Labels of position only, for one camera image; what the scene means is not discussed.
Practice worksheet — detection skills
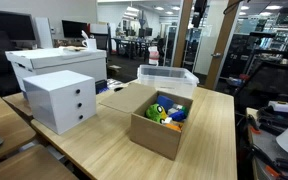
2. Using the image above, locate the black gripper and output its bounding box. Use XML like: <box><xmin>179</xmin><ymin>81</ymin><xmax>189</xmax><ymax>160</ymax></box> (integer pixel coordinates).
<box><xmin>191</xmin><ymin>0</ymin><xmax>208</xmax><ymax>29</ymax></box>

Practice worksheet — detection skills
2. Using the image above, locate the brown cardboard box with lid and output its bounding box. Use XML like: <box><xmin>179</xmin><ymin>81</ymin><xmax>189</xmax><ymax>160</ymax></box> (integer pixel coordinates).
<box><xmin>98</xmin><ymin>82</ymin><xmax>194</xmax><ymax>162</ymax></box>

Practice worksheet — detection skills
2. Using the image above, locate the white flat device box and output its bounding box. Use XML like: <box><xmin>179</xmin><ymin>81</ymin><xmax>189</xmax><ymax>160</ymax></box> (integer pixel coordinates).
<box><xmin>268</xmin><ymin>100</ymin><xmax>288</xmax><ymax>114</ymax></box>

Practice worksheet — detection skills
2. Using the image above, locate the large white storage box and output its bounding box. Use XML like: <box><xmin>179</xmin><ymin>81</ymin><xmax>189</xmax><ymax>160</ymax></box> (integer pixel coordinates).
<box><xmin>4</xmin><ymin>47</ymin><xmax>108</xmax><ymax>93</ymax></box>

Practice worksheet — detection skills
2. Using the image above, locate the clear plastic lidded container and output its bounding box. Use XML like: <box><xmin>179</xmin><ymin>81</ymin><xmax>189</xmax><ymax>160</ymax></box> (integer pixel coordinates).
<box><xmin>137</xmin><ymin>64</ymin><xmax>200</xmax><ymax>100</ymax></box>

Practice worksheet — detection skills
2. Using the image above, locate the blue square toy block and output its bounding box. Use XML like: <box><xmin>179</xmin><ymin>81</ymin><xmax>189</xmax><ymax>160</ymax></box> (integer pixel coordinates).
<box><xmin>156</xmin><ymin>95</ymin><xmax>175</xmax><ymax>113</ymax></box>

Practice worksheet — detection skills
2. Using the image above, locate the grey white toy block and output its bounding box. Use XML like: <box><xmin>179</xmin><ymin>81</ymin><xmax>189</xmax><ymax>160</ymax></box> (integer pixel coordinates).
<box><xmin>167</xmin><ymin>103</ymin><xmax>183</xmax><ymax>115</ymax></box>

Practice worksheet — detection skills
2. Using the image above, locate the black mesh office chair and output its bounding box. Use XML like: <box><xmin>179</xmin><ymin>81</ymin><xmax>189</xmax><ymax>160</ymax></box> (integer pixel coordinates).
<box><xmin>233</xmin><ymin>61</ymin><xmax>288</xmax><ymax>116</ymax></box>

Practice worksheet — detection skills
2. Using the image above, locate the dark blue toy piece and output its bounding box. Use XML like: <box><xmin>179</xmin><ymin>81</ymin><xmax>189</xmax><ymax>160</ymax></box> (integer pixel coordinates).
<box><xmin>168</xmin><ymin>109</ymin><xmax>187</xmax><ymax>123</ymax></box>

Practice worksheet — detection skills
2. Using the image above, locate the green plush toy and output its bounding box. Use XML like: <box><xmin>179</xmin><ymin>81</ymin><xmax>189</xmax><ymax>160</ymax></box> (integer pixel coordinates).
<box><xmin>145</xmin><ymin>103</ymin><xmax>168</xmax><ymax>124</ymax></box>

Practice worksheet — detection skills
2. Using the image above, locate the white mug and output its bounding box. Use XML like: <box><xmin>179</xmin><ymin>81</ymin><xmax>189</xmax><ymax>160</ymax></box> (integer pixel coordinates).
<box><xmin>81</xmin><ymin>38</ymin><xmax>98</xmax><ymax>52</ymax></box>

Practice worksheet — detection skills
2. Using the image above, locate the orange toy piece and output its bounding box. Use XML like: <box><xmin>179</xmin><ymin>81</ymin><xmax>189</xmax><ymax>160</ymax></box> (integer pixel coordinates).
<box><xmin>163</xmin><ymin>122</ymin><xmax>183</xmax><ymax>132</ymax></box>

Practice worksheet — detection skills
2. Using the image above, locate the small black desk monitor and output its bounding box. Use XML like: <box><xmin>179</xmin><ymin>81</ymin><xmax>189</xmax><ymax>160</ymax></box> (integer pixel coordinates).
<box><xmin>61</xmin><ymin>19</ymin><xmax>89</xmax><ymax>39</ymax></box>

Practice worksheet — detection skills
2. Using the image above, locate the white upright panel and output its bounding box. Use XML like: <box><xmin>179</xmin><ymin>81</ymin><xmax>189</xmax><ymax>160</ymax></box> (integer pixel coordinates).
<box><xmin>33</xmin><ymin>16</ymin><xmax>54</xmax><ymax>50</ymax></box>

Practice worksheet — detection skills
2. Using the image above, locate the white three-drawer cabinet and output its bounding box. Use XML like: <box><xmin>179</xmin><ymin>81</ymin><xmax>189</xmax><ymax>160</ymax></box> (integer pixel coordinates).
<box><xmin>22</xmin><ymin>69</ymin><xmax>97</xmax><ymax>136</ymax></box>

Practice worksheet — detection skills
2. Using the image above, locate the large black desk monitor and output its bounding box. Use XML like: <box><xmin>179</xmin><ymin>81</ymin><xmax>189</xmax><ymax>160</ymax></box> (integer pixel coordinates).
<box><xmin>0</xmin><ymin>9</ymin><xmax>37</xmax><ymax>43</ymax></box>

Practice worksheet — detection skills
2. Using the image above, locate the black padded office chair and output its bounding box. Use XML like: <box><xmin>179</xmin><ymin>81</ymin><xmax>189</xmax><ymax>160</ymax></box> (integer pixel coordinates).
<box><xmin>0</xmin><ymin>31</ymin><xmax>22</xmax><ymax>98</ymax></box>

